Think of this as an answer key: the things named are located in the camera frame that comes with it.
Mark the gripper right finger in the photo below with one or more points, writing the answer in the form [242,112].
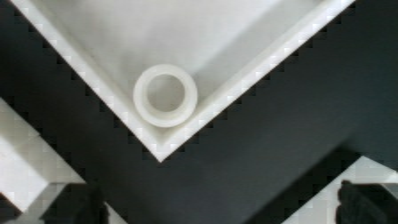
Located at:
[368,203]

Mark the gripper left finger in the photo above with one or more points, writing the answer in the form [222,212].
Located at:
[77,207]

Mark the white square tabletop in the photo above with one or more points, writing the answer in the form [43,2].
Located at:
[222,38]

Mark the white U-shaped obstacle fence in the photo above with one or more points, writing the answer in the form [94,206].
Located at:
[34,171]

